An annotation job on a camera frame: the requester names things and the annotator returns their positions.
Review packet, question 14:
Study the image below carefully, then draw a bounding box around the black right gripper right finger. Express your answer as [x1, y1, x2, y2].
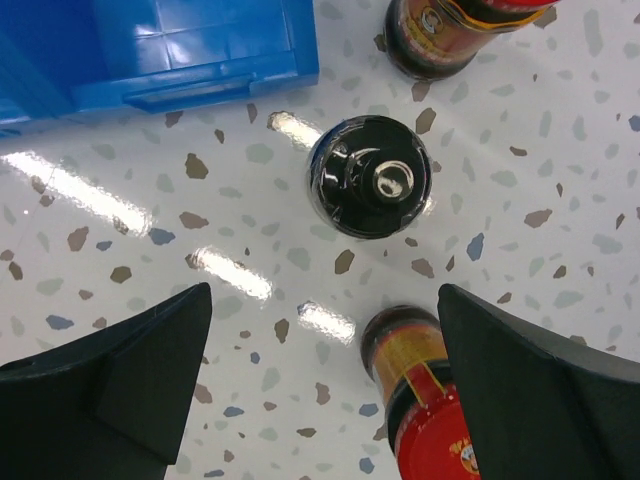
[437, 284, 639, 479]

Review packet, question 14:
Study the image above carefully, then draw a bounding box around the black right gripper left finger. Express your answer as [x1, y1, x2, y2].
[1, 282, 212, 479]

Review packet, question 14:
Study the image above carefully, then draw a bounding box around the black-cap white spice bottle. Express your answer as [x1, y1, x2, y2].
[307, 115, 432, 240]

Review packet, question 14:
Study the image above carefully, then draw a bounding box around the red-cap dark sauce jar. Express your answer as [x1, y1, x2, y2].
[383, 0, 554, 82]

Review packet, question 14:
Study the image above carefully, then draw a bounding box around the red-cap brown sauce jar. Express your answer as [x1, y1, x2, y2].
[360, 305, 480, 480]

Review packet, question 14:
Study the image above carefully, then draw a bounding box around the blue three-compartment plastic bin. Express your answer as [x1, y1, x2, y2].
[1, 0, 319, 138]

